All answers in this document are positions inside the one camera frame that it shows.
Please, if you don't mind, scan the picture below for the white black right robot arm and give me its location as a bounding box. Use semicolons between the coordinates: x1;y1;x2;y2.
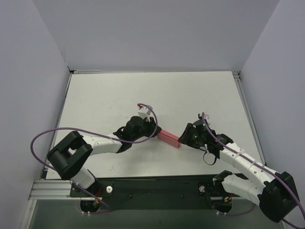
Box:
178;119;299;222

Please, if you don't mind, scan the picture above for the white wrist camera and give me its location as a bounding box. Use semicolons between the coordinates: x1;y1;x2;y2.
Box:
138;104;152;122
198;114;211;125

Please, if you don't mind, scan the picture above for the pink paper box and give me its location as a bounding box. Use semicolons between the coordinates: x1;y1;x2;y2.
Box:
157;130;181;149

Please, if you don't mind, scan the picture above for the aluminium front crossbar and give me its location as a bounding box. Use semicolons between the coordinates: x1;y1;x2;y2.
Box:
28;180;80;200

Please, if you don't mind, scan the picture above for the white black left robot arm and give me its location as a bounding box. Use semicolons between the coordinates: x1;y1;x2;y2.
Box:
47;116;162;197

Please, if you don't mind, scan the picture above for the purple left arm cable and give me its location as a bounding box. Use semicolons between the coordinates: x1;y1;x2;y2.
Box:
30;104;158;170

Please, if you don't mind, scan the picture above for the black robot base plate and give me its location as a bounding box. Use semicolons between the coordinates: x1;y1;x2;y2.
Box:
69;174;243;211

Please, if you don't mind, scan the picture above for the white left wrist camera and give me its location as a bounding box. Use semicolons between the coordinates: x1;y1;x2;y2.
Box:
138;104;152;122

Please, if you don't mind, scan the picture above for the aluminium table frame rail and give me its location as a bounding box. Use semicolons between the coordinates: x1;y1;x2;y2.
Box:
232;71;266;166

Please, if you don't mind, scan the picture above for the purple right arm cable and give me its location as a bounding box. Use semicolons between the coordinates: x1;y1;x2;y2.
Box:
201;112;305;229

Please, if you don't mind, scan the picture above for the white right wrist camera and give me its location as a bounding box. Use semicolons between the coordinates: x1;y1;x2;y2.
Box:
198;114;211;125

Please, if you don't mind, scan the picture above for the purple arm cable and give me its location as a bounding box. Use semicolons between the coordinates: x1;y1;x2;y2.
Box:
201;112;305;229
30;104;158;170

